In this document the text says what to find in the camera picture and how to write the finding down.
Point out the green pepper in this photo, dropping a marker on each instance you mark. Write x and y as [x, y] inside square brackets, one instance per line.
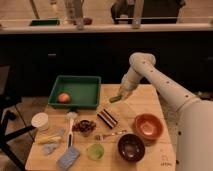
[115, 99]

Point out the silver fork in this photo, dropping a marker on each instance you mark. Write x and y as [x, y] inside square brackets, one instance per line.
[101, 137]

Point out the bowl of dark grapes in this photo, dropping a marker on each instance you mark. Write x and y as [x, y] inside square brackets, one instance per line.
[84, 127]

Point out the black chair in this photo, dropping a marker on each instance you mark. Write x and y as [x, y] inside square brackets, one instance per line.
[5, 102]

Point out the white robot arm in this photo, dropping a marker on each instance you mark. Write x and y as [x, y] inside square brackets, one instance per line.
[194, 151]

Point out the red apple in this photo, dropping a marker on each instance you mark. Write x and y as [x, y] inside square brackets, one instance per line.
[64, 98]

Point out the blue sponge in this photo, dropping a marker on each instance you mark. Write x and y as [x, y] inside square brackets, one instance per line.
[68, 158]

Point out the green plastic tray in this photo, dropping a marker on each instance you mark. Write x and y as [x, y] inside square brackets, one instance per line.
[84, 92]

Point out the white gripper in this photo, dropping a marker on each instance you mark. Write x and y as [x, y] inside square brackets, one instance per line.
[126, 88]

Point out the green plastic cup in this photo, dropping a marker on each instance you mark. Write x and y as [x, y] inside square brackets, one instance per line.
[95, 151]

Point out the black white striped block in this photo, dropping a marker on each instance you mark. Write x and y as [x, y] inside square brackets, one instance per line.
[107, 118]

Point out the white paper cup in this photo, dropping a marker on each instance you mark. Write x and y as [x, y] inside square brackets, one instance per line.
[40, 121]

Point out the green object on counter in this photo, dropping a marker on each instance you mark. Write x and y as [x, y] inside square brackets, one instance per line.
[49, 22]

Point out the grey crumpled cloth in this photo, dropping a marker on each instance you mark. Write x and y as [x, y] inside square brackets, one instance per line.
[49, 148]

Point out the orange bowl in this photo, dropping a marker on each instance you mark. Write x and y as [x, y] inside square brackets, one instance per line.
[148, 126]

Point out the dark brown bowl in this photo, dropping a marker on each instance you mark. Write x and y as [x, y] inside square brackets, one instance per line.
[131, 148]

